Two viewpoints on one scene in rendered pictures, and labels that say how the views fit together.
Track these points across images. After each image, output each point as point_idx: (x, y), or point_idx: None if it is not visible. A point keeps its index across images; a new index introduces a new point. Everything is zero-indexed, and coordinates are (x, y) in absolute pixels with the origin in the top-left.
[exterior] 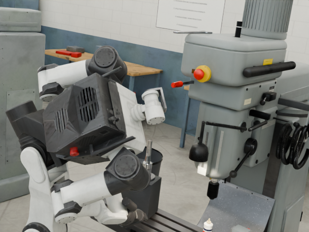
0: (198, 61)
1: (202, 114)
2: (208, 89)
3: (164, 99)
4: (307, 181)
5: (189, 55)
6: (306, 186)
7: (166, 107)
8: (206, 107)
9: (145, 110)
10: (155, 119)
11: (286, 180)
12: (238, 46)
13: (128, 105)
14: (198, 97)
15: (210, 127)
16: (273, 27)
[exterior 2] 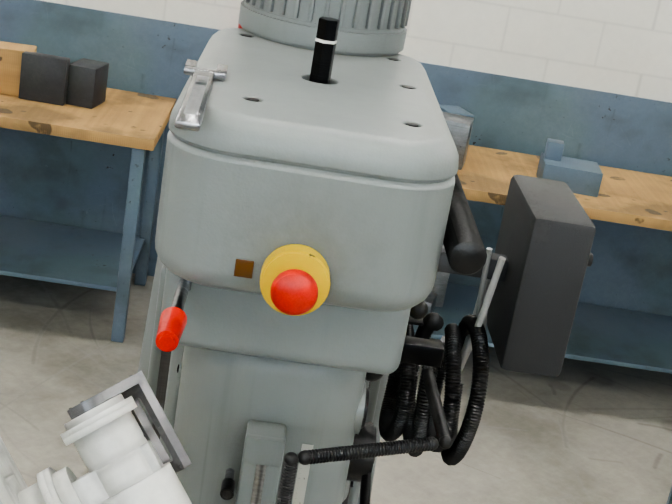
0: (268, 228)
1: (216, 392)
2: (260, 307)
3: (170, 427)
4: (135, 314)
5: (221, 206)
6: (140, 331)
7: (190, 461)
8: (233, 366)
9: (106, 501)
10: None
11: (371, 477)
12: (440, 163)
13: (11, 491)
14: (216, 340)
15: (276, 448)
16: (386, 14)
